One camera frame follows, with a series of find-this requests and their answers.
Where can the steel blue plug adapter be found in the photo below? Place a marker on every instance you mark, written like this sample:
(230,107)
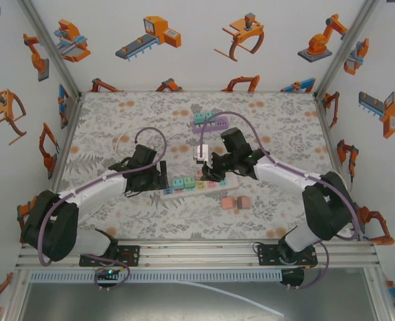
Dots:
(178,184)

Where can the white power strip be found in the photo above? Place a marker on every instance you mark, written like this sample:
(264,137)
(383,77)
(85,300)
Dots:
(232,184)

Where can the green plug adapter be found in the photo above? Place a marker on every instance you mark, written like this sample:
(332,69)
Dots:
(189,183)

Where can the salmon plug adapter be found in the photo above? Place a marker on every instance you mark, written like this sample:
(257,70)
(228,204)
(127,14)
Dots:
(228,203)

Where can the purple power strip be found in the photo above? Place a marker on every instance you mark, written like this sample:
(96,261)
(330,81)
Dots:
(221,124)

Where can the brown plug adapter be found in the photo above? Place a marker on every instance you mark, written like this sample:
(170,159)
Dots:
(243,202)

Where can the teal plug adapter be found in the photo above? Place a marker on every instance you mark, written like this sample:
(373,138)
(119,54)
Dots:
(211,116)
(199,117)

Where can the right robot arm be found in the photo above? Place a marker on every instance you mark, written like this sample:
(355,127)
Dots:
(324,207)

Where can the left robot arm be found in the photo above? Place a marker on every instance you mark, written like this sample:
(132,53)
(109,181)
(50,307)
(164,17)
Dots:
(97,187)

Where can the floral tablecloth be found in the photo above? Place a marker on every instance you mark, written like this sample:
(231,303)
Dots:
(184,220)

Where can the circuit board with green light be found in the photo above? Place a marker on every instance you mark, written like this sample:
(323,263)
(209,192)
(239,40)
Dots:
(108,272)

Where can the white plastic tube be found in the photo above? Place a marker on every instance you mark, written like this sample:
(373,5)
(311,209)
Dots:
(237,297)

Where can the grey metal base panel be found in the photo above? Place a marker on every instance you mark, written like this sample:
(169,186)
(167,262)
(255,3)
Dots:
(117,304)

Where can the black controller box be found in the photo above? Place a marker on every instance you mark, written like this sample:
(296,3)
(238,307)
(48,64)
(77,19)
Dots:
(294,275)

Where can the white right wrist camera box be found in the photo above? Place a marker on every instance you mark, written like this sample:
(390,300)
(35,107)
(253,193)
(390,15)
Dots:
(201,152)

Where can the wide aluminium base rail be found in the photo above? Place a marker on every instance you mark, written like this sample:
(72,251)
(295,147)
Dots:
(197,254)

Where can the aluminium side rail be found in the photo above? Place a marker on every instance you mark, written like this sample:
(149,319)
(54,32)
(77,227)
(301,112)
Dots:
(67,140)
(328,133)

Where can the aluminium frame post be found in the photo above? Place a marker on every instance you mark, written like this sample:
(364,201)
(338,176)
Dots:
(344,47)
(50,47)

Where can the aluminium frame leg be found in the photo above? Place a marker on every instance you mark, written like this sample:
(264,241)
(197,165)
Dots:
(380,294)
(15,294)

